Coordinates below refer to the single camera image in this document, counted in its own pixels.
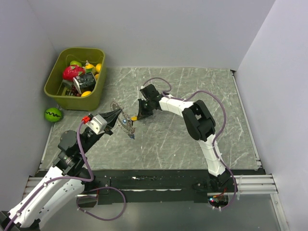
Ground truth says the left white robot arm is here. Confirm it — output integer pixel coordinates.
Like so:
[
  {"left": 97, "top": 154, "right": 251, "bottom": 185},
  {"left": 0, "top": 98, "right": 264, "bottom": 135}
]
[{"left": 0, "top": 108, "right": 122, "bottom": 231}]

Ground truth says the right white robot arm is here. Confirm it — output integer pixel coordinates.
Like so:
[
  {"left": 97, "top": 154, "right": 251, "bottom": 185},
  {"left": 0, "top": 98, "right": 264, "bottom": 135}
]
[{"left": 137, "top": 84, "right": 237, "bottom": 192}]

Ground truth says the black cup in bin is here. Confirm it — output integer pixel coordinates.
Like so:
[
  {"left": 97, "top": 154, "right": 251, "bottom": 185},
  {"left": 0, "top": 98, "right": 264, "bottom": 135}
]
[{"left": 73, "top": 72, "right": 96, "bottom": 93}]

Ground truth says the olive green plastic bin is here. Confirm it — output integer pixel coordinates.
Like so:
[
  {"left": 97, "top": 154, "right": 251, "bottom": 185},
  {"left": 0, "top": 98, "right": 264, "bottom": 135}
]
[{"left": 44, "top": 47, "right": 106, "bottom": 111}]

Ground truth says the yellow lemon toy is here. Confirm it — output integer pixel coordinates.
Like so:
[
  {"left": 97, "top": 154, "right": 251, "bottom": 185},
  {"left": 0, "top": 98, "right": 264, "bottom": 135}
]
[{"left": 95, "top": 64, "right": 102, "bottom": 73}]

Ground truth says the green watermelon ball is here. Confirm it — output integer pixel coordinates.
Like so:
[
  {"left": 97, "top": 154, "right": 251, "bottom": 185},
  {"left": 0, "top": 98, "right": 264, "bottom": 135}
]
[{"left": 44, "top": 107, "right": 62, "bottom": 122}]

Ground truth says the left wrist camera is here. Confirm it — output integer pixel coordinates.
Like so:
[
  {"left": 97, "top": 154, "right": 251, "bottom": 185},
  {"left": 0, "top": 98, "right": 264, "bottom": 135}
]
[{"left": 82, "top": 114, "right": 107, "bottom": 135}]

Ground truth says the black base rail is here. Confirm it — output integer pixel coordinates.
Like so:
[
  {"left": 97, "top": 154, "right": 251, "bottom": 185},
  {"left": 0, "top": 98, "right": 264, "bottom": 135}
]
[{"left": 82, "top": 169, "right": 238, "bottom": 205}]

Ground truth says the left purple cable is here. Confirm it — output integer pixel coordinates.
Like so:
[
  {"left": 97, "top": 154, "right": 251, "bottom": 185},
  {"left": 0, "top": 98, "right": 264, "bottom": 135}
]
[{"left": 3, "top": 117, "right": 127, "bottom": 231}]

